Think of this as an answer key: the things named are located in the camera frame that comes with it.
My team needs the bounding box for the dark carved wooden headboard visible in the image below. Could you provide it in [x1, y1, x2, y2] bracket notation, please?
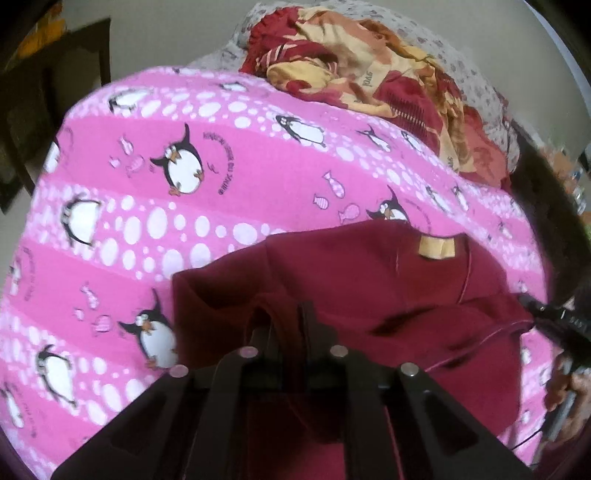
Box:
[508, 117, 585, 308]

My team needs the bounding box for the pink penguin print blanket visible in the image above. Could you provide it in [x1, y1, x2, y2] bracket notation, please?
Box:
[0, 67, 555, 480]

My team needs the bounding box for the maroon fleece garment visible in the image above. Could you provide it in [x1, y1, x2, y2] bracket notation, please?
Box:
[172, 220, 539, 480]

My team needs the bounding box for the red yellow floral quilt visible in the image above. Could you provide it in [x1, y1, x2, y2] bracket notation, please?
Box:
[240, 4, 513, 188]

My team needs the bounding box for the beige floral pillow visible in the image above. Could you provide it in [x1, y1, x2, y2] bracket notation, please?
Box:
[189, 0, 522, 153]

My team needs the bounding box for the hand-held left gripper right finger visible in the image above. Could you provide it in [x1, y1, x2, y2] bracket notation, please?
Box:
[298, 302, 537, 480]

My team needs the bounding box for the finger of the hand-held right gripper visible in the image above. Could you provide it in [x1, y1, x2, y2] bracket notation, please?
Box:
[519, 293, 591, 342]

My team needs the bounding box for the dark wooden cabinet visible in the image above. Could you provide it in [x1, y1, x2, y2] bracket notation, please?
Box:
[0, 17, 112, 215]

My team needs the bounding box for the black cable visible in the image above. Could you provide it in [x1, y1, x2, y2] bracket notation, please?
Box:
[508, 415, 555, 452]

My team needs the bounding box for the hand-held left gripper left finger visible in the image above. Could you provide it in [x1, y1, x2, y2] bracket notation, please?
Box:
[50, 322, 297, 480]

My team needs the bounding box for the person's right hand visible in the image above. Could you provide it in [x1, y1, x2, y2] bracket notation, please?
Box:
[545, 367, 591, 421]

